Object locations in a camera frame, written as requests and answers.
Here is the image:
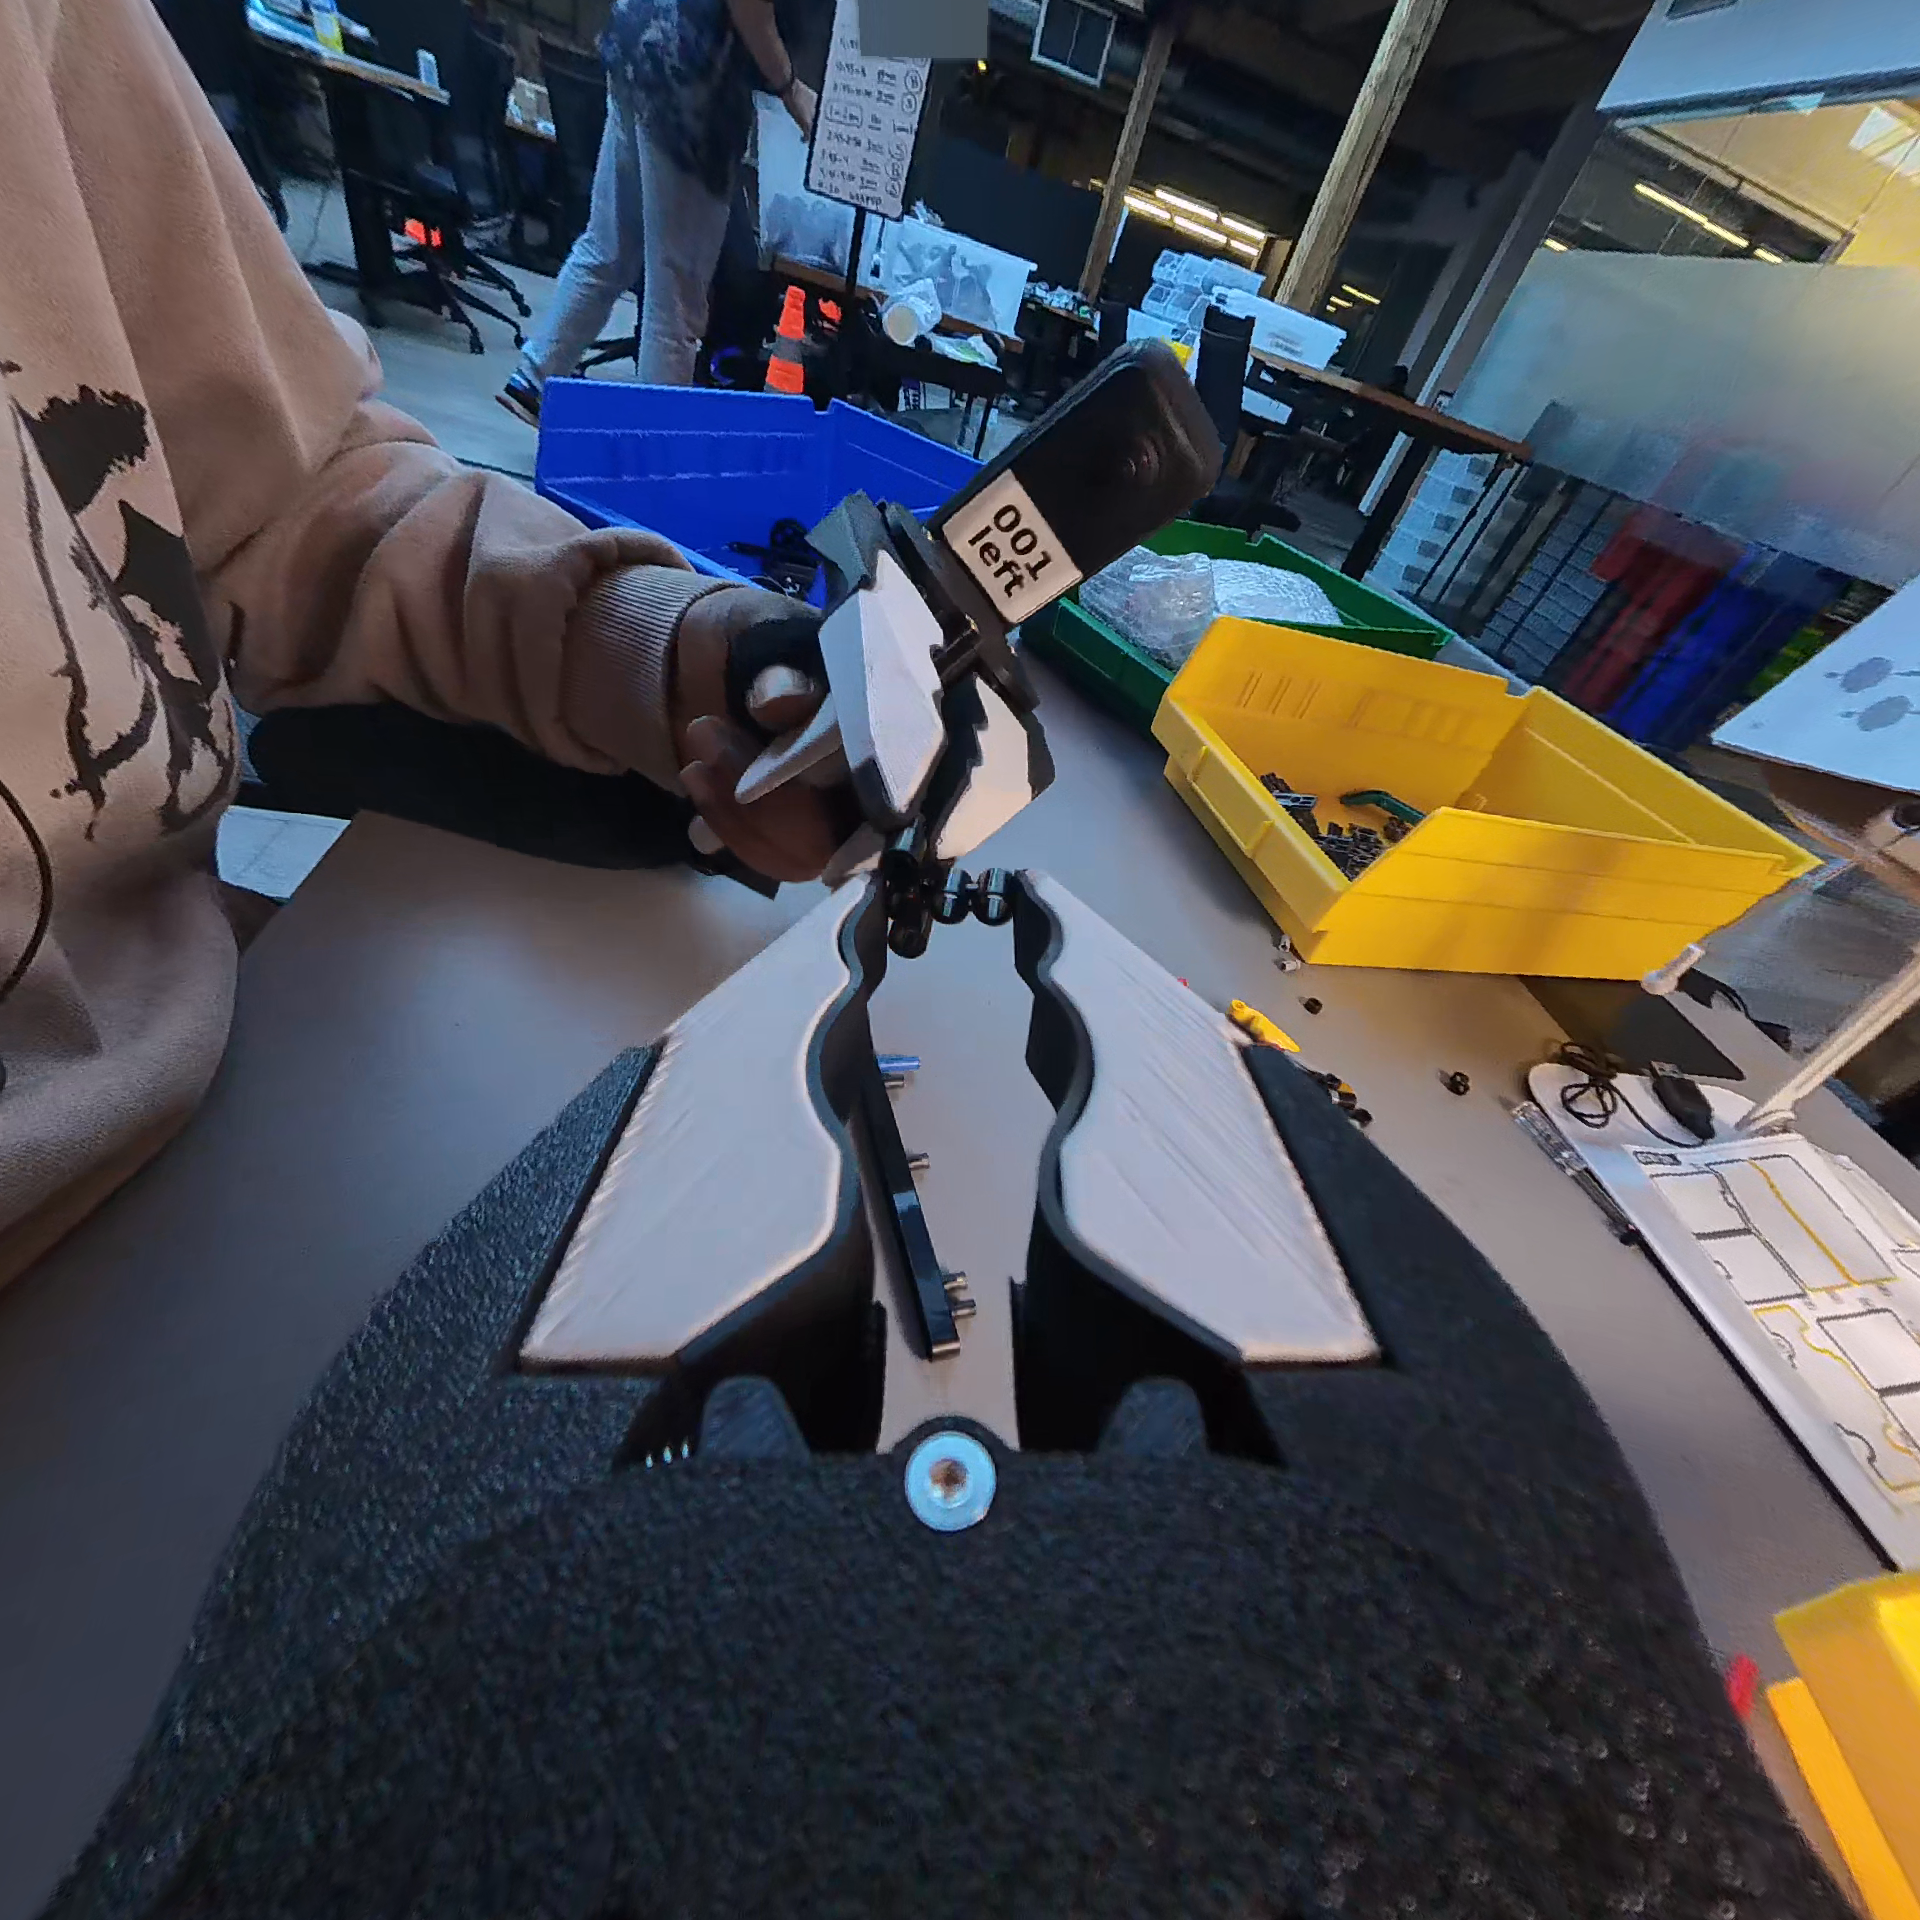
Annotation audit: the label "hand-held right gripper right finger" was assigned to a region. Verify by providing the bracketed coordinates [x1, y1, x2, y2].
[1012, 870, 1384, 1372]

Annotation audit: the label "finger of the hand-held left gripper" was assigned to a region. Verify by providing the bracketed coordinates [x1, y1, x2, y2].
[930, 684, 1056, 863]
[817, 550, 951, 822]

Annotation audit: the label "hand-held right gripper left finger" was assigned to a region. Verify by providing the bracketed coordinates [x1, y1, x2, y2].
[514, 873, 887, 1372]

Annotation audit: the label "black multi-hole connector piece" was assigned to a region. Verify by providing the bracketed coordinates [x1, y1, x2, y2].
[876, 845, 1020, 962]

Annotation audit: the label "pile of small block pieces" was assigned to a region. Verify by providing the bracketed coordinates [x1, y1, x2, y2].
[1225, 996, 1375, 1130]

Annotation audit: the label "thin black perforated beam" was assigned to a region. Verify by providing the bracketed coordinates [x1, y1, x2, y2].
[855, 1030, 981, 1364]

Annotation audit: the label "blue plastic parts bin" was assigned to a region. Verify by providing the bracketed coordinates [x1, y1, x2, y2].
[534, 372, 985, 610]

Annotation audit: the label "person's left forearm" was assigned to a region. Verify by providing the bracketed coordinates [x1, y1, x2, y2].
[222, 449, 753, 793]

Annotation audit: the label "grey desk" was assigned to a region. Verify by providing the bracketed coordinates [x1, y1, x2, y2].
[0, 644, 1920, 1892]

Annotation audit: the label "black office chair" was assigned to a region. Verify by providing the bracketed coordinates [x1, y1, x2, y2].
[357, 86, 537, 356]
[1188, 305, 1309, 537]

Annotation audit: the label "green plastic parts bin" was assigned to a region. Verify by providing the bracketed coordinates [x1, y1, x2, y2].
[1017, 517, 1456, 731]

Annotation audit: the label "bubble wrap bundle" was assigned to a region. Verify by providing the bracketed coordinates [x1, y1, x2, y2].
[1078, 547, 1345, 671]

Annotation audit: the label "black spoked wheel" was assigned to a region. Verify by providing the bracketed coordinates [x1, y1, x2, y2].
[732, 517, 826, 596]

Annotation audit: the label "wooden background table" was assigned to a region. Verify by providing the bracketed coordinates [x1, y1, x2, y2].
[1248, 350, 1535, 582]

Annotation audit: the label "heap of black beams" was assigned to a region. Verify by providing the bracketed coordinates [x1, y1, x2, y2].
[1257, 771, 1421, 879]

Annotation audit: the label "clear screwdriver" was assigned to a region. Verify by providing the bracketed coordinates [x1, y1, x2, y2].
[1511, 1097, 1645, 1249]

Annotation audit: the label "white flip chart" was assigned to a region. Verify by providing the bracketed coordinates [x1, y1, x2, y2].
[804, 53, 937, 223]

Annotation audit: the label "white book stand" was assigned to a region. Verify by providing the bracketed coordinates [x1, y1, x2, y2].
[1524, 885, 1920, 1566]

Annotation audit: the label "yellow plastic parts bin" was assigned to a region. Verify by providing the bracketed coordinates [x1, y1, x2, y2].
[1149, 612, 1826, 982]
[1764, 1570, 1920, 1920]

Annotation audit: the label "black chair armrest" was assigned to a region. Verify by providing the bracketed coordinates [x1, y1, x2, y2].
[244, 701, 784, 906]

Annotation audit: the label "multicolour parts drawer racks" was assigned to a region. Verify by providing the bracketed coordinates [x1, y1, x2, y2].
[1473, 478, 1864, 755]

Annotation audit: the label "beige hoodie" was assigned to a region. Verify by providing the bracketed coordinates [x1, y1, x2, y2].
[0, 0, 753, 1297]

